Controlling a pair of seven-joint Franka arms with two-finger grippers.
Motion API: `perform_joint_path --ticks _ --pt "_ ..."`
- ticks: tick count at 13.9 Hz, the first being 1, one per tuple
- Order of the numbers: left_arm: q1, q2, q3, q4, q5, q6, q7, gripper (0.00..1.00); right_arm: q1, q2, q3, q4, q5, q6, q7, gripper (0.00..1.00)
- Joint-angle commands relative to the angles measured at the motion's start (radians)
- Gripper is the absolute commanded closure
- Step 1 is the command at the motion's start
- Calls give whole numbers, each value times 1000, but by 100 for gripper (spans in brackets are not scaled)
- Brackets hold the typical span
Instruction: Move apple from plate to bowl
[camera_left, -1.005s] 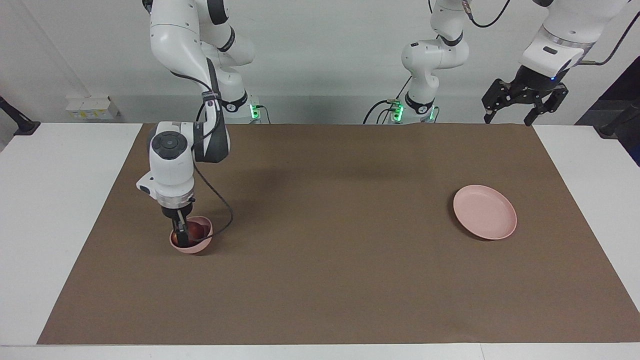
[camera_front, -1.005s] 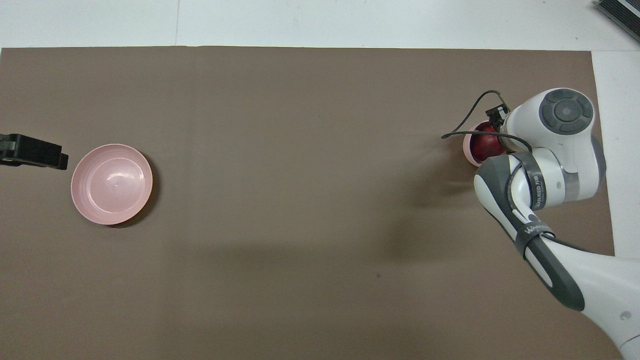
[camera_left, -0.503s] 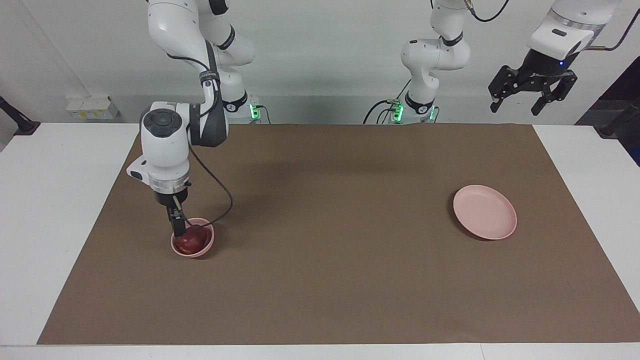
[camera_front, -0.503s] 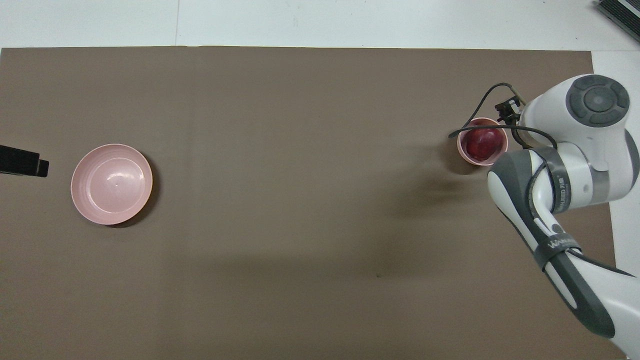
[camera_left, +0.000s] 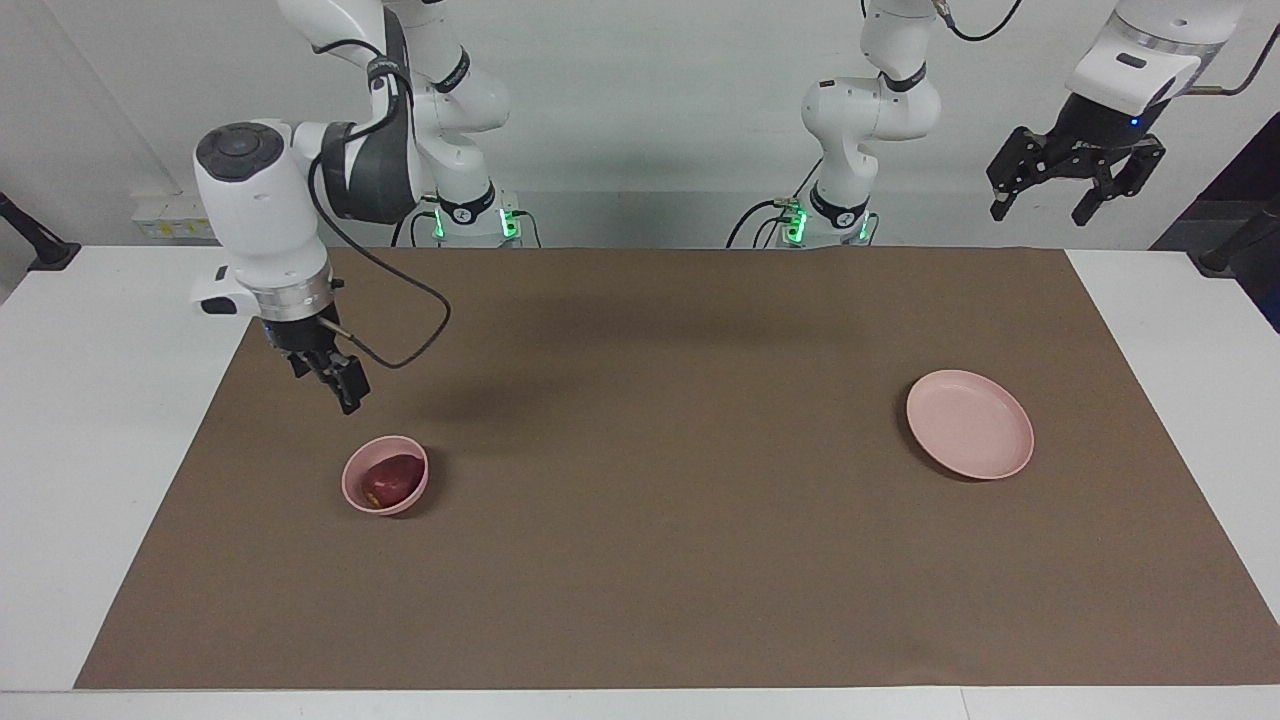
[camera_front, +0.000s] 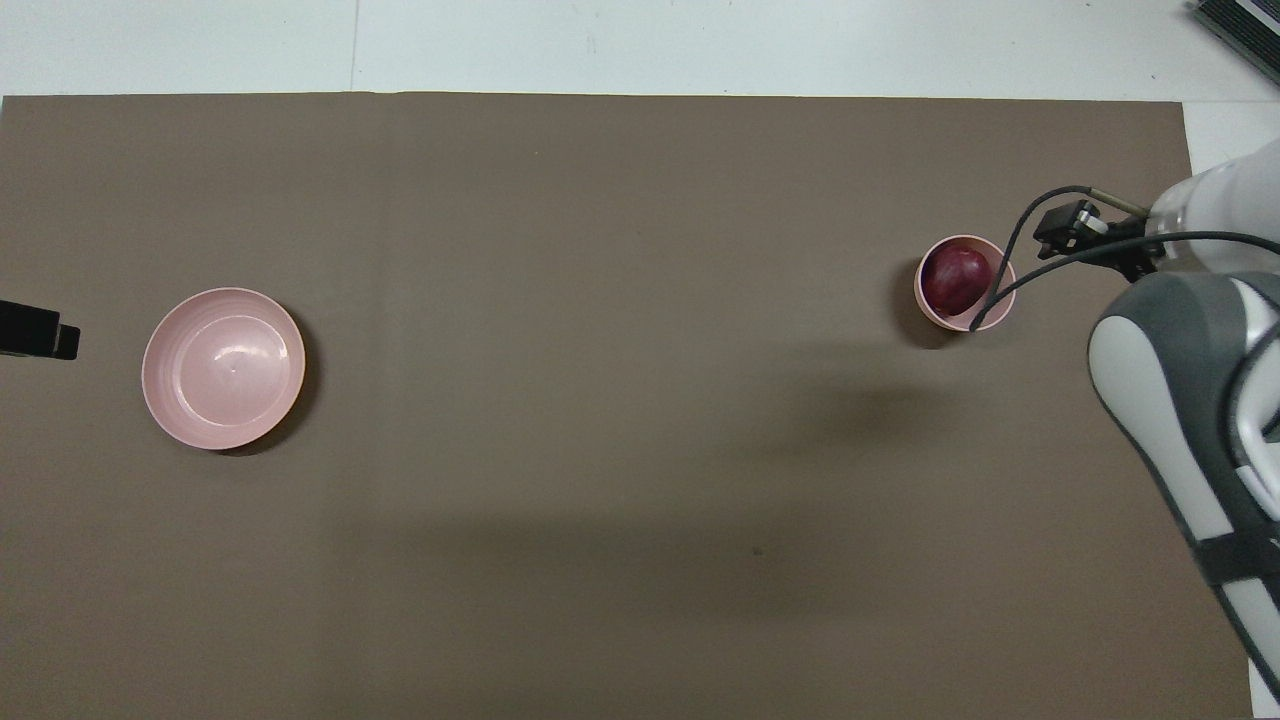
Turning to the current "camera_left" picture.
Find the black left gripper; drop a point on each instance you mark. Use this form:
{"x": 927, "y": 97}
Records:
{"x": 1095, "y": 130}

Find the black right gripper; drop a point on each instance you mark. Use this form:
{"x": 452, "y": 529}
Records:
{"x": 305, "y": 345}

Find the dark red apple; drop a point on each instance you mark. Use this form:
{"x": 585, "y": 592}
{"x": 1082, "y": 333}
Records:
{"x": 392, "y": 480}

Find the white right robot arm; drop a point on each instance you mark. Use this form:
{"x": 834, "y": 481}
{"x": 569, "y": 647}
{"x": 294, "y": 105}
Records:
{"x": 260, "y": 210}

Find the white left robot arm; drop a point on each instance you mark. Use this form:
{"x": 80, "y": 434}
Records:
{"x": 870, "y": 110}

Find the pink bowl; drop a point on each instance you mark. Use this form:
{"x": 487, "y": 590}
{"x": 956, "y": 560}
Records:
{"x": 352, "y": 490}

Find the pink plate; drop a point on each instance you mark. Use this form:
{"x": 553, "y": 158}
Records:
{"x": 970, "y": 425}

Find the dark cabinet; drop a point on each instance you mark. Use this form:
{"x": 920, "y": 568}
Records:
{"x": 1250, "y": 170}

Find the black clamp stand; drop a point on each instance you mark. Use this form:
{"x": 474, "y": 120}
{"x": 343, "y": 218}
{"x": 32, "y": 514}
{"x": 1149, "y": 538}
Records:
{"x": 45, "y": 255}
{"x": 1240, "y": 240}

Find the brown table mat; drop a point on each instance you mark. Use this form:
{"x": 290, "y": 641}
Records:
{"x": 640, "y": 520}

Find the white wall socket box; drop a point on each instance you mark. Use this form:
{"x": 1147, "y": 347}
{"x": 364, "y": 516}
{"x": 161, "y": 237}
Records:
{"x": 170, "y": 222}

